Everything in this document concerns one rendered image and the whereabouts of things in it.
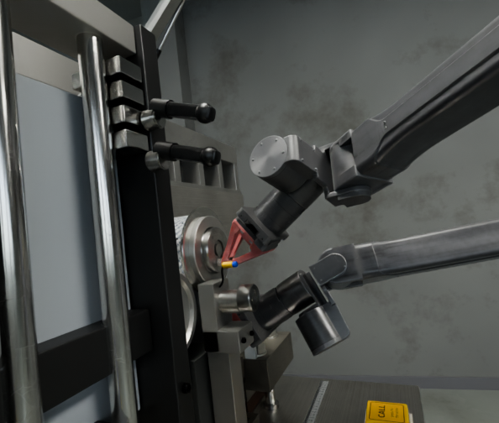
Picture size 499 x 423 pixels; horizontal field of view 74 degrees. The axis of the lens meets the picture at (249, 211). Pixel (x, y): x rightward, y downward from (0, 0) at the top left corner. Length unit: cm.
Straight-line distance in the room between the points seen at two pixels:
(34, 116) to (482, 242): 55
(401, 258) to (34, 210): 48
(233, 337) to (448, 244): 34
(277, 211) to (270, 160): 9
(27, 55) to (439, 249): 55
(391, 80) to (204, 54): 157
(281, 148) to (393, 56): 254
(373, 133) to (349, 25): 264
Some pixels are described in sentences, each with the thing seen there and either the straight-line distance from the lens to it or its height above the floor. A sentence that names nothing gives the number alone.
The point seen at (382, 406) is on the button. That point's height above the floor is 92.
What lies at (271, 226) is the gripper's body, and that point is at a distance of 48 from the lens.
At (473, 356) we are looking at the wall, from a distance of 293.
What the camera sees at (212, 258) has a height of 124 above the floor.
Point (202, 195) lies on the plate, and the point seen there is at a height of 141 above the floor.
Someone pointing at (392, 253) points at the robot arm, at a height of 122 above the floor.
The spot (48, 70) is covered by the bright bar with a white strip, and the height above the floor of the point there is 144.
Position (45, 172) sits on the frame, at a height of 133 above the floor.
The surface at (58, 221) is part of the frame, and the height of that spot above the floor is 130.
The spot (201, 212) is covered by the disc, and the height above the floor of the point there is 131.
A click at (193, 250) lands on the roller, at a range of 51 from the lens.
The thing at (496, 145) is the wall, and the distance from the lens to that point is 286.
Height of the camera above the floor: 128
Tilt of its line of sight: 3 degrees up
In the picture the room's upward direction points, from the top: 7 degrees counter-clockwise
